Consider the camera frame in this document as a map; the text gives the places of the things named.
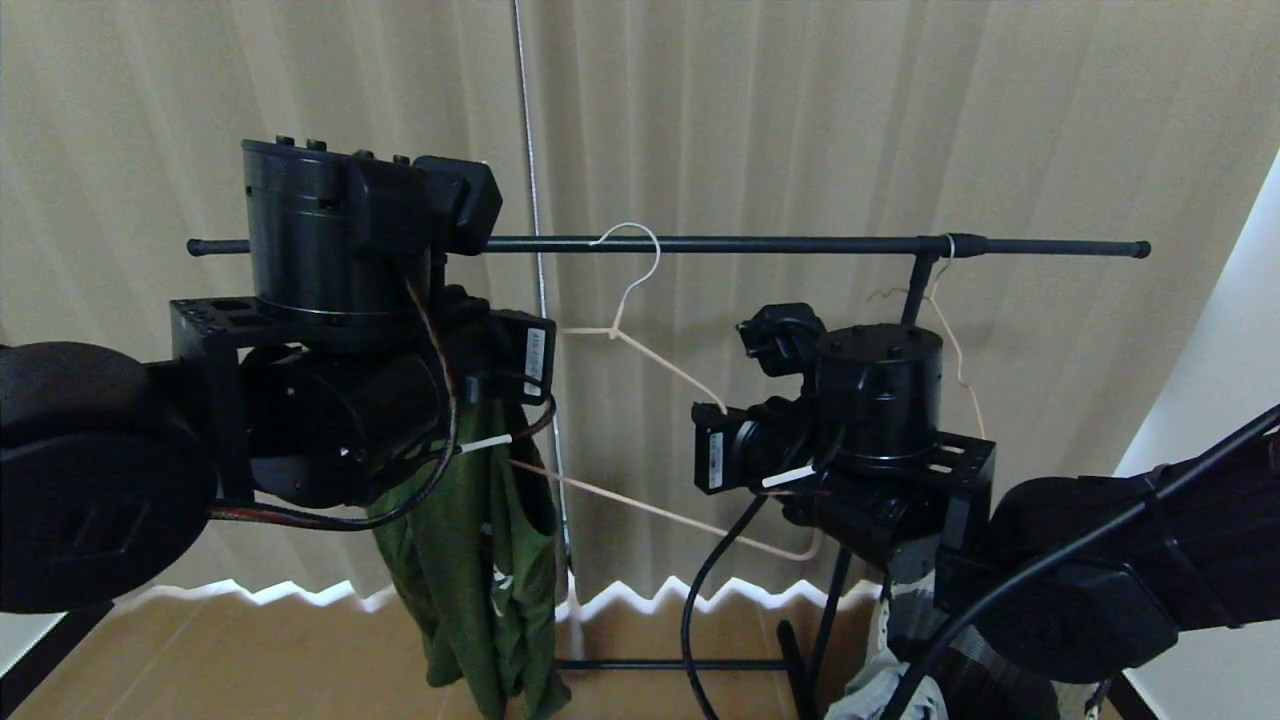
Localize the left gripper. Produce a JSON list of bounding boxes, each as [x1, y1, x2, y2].
[[240, 298, 558, 508]]

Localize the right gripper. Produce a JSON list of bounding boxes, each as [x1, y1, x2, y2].
[[692, 398, 839, 495]]

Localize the pink clothes hanger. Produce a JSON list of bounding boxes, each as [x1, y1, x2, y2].
[[510, 222, 826, 563], [865, 285, 989, 443]]

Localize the green printed shirt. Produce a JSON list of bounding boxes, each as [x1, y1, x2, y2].
[[368, 395, 573, 720]]

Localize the black clothes rack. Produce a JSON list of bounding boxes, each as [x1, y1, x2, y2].
[[187, 232, 1151, 720]]

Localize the white laundry basket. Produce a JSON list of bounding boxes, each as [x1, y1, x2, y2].
[[868, 560, 1116, 720]]

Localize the pale grey shorts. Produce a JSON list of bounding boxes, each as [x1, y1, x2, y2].
[[825, 648, 949, 720]]

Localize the beige curtain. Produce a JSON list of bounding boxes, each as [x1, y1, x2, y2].
[[0, 0, 1280, 611]]

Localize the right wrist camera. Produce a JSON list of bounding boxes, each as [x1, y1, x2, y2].
[[737, 303, 829, 379]]

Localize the black cable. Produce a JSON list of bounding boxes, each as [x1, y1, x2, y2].
[[680, 405, 1280, 720]]

